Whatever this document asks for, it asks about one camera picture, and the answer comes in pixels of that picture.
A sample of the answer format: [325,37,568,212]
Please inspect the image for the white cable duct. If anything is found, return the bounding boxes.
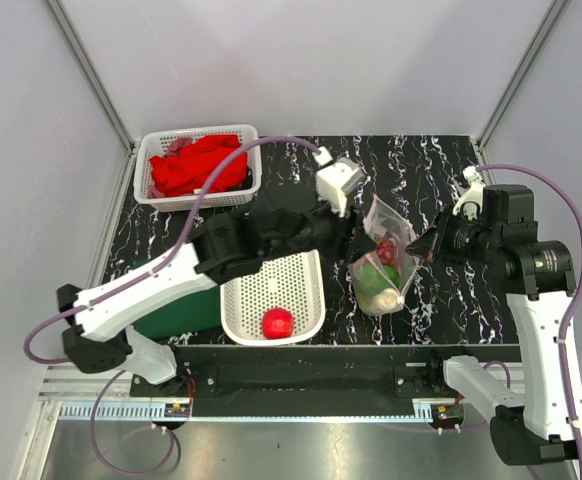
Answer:
[59,401,433,424]

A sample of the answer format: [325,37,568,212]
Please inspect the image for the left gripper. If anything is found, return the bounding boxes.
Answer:
[266,189,379,267]

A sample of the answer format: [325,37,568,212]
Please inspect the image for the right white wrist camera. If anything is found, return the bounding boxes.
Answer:
[452,166,485,220]

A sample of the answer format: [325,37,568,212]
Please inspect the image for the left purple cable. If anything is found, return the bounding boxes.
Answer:
[23,135,322,474]

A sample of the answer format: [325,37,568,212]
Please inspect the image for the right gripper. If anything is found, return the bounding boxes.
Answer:
[405,204,500,268]

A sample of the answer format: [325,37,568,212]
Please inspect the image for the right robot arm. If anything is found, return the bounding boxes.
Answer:
[406,185,582,466]

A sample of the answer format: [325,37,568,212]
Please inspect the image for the clear zip top bag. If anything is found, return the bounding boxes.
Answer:
[348,195,420,316]

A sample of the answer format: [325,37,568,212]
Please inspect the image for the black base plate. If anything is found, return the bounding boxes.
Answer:
[130,345,520,420]

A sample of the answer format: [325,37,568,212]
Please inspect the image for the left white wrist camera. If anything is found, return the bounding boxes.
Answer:
[313,147,365,218]

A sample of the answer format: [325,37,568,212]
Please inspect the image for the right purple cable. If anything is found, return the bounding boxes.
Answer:
[475,163,582,480]

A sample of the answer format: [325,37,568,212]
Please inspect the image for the large white perforated basket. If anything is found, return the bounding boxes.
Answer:
[220,250,326,347]

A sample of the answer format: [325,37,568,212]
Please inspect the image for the green cloth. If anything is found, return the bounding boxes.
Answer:
[133,286,221,341]

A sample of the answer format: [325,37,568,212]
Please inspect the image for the red cloth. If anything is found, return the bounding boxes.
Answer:
[148,134,241,198]

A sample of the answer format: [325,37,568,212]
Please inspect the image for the grey pink cloth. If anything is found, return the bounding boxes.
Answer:
[164,137,193,158]

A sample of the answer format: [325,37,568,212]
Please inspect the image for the small white basket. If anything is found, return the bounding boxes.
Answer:
[133,124,262,213]

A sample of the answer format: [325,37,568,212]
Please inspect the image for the aluminium frame post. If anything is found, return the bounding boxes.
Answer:
[475,0,571,150]
[44,0,137,151]

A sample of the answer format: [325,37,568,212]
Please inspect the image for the purple fake grapes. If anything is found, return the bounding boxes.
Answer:
[376,238,398,266]

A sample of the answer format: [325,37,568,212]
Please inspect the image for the right aluminium frame post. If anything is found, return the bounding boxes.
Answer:
[475,0,571,150]

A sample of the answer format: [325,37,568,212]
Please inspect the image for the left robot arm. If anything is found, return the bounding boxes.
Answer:
[62,198,374,396]

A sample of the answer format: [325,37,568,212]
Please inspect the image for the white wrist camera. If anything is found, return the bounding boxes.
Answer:
[313,147,365,218]
[452,166,485,220]

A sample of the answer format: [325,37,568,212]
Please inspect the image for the purple cable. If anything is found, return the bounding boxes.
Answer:
[475,163,582,480]
[23,135,322,474]

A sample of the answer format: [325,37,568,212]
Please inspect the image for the red fake apple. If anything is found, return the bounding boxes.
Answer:
[261,308,295,340]

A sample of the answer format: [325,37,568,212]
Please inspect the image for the left aluminium frame post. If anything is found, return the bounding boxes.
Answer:
[44,0,137,151]

